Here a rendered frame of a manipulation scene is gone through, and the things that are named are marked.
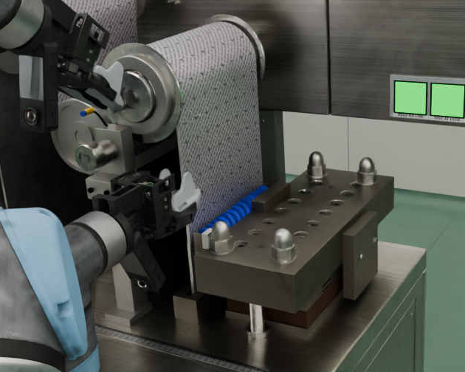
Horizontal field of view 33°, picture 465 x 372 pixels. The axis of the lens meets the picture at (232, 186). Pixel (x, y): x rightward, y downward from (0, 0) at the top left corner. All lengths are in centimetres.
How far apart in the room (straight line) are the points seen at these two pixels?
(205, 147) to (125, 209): 22
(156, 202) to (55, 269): 49
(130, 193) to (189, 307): 26
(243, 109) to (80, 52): 36
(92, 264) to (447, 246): 271
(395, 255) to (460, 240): 220
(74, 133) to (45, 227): 67
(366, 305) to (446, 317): 177
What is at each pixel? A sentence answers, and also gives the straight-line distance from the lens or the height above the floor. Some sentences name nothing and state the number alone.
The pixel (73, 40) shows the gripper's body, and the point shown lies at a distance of 101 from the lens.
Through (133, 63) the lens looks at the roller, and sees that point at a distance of 111.
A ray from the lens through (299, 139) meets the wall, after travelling 413.
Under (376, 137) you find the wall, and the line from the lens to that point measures 395.
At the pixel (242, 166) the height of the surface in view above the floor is 109.
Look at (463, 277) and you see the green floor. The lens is 328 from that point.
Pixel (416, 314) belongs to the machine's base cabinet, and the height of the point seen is 79.
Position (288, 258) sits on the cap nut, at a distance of 108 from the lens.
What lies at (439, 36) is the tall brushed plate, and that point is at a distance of 126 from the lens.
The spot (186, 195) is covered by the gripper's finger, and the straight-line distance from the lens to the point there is 112.
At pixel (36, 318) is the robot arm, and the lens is 56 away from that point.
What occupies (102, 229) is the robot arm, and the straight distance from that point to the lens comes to 97.
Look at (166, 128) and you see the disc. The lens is 113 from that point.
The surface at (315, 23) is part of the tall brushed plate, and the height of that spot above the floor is 130.
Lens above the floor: 152
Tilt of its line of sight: 21 degrees down
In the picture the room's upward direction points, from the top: 4 degrees counter-clockwise
